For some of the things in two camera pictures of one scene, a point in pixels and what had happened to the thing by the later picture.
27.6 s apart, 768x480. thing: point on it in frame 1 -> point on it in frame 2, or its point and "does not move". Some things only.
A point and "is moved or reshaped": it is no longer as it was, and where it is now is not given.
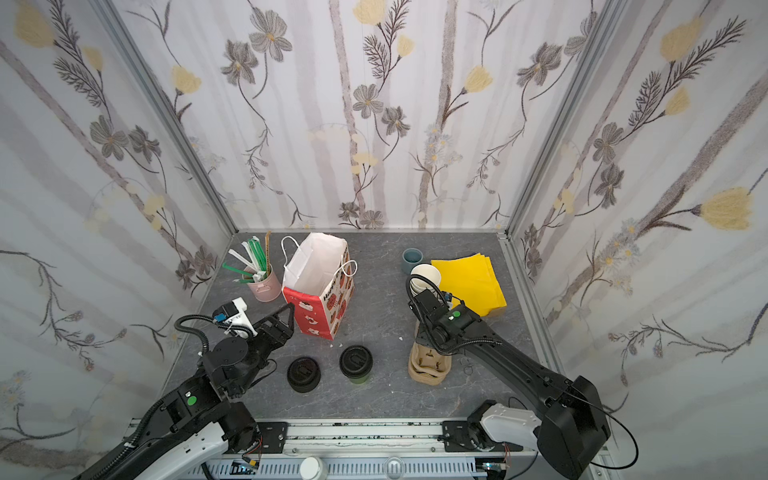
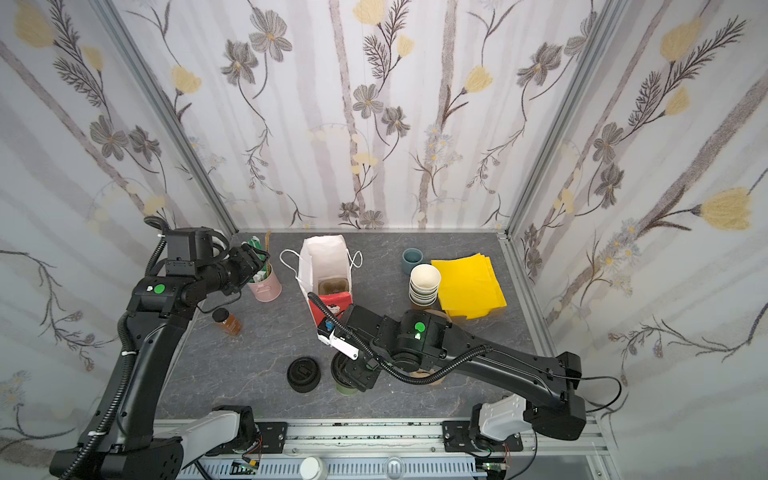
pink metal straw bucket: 266,290 does not move
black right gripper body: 429,306 -> 349,367
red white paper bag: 318,281 is moved or reshaped
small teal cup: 410,257 does not move
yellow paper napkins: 472,281 does not move
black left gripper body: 274,327 -> 251,261
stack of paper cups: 418,285 does not move
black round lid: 304,374 does not move
